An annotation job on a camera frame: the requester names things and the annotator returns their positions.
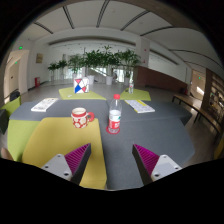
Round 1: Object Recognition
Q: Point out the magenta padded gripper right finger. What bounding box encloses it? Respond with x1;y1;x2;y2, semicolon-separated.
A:
132;144;181;185

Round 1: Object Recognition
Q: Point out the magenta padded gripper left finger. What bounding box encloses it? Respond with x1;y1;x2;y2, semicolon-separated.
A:
42;143;91;185

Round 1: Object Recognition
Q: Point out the clear water bottle red cap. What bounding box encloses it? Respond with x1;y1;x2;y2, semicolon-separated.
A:
108;94;122;129

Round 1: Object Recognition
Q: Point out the distant clear water bottle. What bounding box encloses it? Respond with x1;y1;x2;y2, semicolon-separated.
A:
128;80;134;94

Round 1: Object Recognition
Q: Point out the red floral ceramic mug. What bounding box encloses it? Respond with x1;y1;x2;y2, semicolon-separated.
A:
71;107;95;128

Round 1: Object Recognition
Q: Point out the round red coaster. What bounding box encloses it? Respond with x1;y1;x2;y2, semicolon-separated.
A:
106;126;120;134

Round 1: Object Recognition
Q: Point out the yellow white booklet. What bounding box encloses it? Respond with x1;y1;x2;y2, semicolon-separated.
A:
126;100;154;113

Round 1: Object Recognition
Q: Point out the magazine on left table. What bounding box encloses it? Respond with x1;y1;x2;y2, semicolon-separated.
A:
31;98;58;112

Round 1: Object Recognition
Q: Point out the wooden bench at right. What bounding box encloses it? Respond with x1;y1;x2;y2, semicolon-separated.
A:
172;94;222;140

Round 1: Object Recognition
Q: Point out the red blue white cube box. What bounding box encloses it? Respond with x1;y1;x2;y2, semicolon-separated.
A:
73;77;89;94

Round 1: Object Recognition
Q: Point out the green chair at left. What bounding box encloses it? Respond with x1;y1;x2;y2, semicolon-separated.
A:
1;97;21;116

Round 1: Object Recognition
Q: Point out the red fire extinguisher box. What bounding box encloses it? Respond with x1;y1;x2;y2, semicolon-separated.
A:
34;77;40;87

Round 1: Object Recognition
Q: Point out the row of potted green plants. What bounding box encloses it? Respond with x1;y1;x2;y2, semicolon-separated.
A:
48;46;141;78

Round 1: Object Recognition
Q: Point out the framed picture on wall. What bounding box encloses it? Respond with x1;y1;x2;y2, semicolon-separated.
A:
36;53;44;63

